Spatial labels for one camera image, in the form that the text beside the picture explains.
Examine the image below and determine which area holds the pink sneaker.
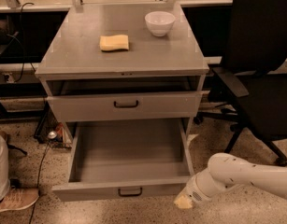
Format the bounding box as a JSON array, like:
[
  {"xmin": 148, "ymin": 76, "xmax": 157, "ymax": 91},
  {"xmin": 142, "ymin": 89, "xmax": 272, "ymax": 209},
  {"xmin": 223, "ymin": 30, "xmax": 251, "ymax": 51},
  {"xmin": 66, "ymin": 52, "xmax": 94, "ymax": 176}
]
[{"xmin": 0, "ymin": 189, "xmax": 39, "ymax": 213}]

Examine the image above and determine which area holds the silver round floor object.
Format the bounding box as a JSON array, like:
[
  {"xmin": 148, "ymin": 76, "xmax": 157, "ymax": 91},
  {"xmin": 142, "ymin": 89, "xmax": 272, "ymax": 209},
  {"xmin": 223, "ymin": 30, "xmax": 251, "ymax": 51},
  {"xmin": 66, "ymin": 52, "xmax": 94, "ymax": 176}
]
[{"xmin": 48, "ymin": 131, "xmax": 57, "ymax": 140}]

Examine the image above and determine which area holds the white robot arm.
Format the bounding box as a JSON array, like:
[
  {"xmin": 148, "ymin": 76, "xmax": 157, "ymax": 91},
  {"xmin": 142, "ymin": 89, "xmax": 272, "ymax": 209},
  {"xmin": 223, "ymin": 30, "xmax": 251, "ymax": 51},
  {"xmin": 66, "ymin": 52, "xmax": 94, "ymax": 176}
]
[{"xmin": 174, "ymin": 153, "xmax": 287, "ymax": 209}]

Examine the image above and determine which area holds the black power cable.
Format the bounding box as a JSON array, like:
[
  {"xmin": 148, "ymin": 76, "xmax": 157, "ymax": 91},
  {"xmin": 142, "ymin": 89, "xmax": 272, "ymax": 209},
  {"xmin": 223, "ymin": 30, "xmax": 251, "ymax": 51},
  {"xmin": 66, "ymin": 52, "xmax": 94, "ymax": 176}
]
[{"xmin": 7, "ymin": 2, "xmax": 36, "ymax": 83}]

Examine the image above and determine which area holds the grey drawer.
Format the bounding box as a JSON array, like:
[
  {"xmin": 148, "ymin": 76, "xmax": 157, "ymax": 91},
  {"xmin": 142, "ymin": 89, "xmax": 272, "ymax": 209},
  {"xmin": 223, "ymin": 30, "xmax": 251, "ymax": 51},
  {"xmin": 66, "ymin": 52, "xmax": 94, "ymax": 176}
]
[
  {"xmin": 48, "ymin": 91, "xmax": 201, "ymax": 122},
  {"xmin": 52, "ymin": 119, "xmax": 194, "ymax": 202}
]

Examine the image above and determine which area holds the black floor cable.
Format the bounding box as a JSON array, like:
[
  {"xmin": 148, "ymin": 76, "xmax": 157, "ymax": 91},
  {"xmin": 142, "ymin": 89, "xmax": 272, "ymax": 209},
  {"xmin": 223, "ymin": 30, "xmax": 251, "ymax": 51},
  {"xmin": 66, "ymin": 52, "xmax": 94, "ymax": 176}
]
[{"xmin": 28, "ymin": 140, "xmax": 52, "ymax": 224}]

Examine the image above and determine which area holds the white bowl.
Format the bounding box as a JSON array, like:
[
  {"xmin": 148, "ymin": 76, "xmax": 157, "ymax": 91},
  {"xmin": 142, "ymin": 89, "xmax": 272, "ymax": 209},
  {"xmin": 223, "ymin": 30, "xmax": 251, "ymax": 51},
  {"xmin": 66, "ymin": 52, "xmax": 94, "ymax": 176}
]
[{"xmin": 145, "ymin": 11, "xmax": 176, "ymax": 37}]

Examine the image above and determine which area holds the white trouser leg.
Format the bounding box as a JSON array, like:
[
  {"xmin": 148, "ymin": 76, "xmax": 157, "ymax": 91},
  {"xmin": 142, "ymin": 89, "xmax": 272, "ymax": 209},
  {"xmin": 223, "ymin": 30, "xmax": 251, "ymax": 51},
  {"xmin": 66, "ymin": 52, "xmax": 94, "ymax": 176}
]
[{"xmin": 0, "ymin": 133, "xmax": 10, "ymax": 202}]

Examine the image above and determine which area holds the black office chair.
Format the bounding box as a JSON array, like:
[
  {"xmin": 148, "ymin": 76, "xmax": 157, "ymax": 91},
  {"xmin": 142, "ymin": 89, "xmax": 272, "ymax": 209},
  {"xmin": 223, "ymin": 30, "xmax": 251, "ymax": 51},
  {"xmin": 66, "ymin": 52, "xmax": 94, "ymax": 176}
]
[{"xmin": 194, "ymin": 0, "xmax": 287, "ymax": 166}]

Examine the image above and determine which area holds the grey drawer cabinet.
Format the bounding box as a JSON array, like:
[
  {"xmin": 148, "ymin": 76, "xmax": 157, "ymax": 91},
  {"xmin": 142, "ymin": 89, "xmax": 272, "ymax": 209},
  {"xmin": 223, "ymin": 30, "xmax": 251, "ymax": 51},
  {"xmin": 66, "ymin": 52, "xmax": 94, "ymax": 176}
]
[{"xmin": 35, "ymin": 2, "xmax": 210, "ymax": 147}]

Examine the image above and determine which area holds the yellow sponge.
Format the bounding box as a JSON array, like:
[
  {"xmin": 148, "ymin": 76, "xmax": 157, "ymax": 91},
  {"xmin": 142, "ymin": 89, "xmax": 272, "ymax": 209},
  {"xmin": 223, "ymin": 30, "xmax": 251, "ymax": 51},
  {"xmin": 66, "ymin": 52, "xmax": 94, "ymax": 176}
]
[{"xmin": 99, "ymin": 35, "xmax": 129, "ymax": 51}]

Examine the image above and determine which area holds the white and yellow gripper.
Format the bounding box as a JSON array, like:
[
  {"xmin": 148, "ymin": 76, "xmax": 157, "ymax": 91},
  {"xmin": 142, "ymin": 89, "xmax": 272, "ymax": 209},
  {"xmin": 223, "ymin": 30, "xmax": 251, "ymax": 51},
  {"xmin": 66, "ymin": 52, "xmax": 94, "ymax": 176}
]
[{"xmin": 174, "ymin": 176, "xmax": 210, "ymax": 209}]

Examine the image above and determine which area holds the grey top drawer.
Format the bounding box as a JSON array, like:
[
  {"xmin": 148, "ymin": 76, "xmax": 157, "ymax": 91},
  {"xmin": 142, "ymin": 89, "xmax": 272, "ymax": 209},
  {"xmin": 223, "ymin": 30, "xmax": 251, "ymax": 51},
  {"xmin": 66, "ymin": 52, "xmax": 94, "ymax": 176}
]
[{"xmin": 48, "ymin": 91, "xmax": 201, "ymax": 122}]

